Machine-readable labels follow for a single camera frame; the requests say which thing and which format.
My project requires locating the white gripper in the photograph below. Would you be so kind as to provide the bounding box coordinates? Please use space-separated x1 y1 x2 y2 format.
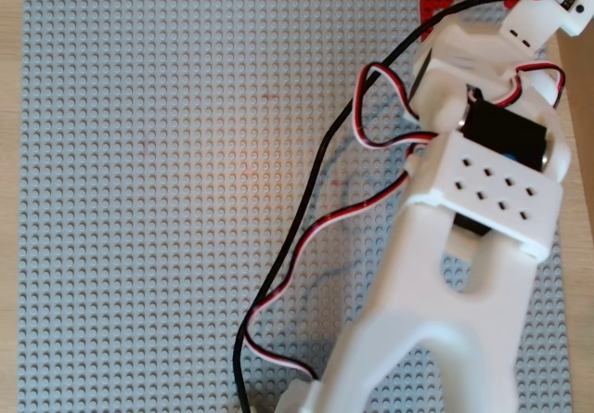
409 25 567 132

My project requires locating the grey Lego baseplate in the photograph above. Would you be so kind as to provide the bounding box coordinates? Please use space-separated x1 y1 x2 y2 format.
16 0 571 413

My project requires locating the red white black servo wire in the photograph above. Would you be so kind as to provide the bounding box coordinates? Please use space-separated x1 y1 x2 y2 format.
508 61 568 110
352 62 440 150
243 160 419 381

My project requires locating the wrist camera on white mount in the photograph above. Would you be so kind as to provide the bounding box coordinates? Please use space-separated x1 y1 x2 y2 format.
498 0 594 57

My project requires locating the black camera cable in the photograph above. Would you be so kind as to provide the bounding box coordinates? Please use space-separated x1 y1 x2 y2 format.
233 0 519 413

